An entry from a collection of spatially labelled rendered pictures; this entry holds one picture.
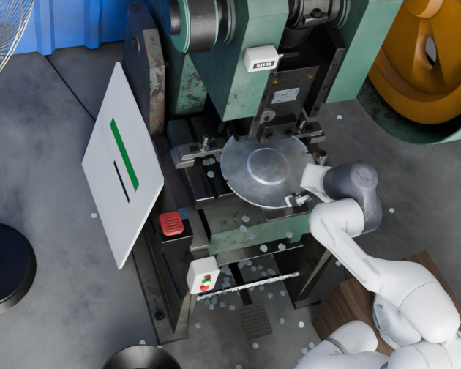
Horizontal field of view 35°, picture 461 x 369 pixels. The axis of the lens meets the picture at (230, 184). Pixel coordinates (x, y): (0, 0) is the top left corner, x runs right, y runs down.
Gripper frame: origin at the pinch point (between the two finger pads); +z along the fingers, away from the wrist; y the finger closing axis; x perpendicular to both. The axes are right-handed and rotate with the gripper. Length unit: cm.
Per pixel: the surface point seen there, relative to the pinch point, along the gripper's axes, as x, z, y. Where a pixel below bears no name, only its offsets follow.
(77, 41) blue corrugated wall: 99, 129, 3
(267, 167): 11.6, 8.6, 1.3
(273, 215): -1.6, 3.5, -6.3
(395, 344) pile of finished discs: -58, 22, 23
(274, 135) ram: 18.9, -3.8, 1.1
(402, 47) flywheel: 26, -22, 40
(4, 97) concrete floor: 86, 128, -37
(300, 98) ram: 24.7, -13.1, 8.3
